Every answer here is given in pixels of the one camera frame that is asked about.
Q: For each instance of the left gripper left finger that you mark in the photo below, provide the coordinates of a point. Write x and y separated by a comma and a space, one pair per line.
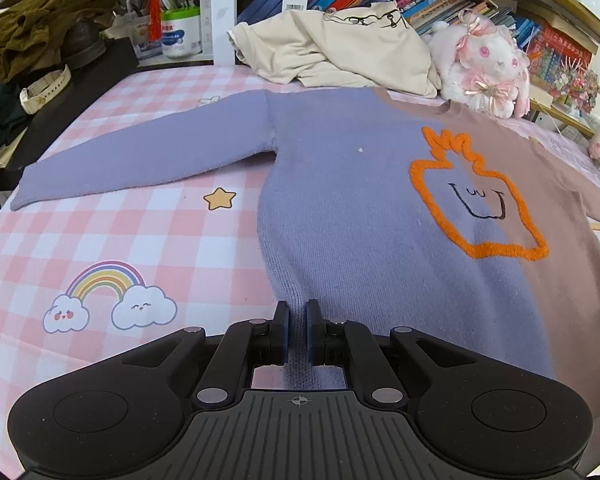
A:
243, 348

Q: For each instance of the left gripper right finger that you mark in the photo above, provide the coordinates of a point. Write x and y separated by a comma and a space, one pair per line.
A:
355, 350

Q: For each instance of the purple and mauve knit sweater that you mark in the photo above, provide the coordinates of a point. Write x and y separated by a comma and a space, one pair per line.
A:
388, 213

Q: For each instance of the cream sweatshirt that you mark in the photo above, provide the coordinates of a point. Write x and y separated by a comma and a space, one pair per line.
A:
372, 46

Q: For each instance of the white pink plush bunny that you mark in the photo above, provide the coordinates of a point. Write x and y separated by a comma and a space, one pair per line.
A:
480, 65

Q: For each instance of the white plastic jar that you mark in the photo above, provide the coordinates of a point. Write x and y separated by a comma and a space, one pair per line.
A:
180, 32

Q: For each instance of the red hanging tassel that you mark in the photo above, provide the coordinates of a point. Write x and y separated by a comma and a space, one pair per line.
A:
154, 25

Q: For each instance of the red book box set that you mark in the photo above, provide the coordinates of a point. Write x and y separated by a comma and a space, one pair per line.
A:
552, 53

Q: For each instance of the olive green garment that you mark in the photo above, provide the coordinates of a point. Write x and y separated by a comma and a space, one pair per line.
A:
30, 28

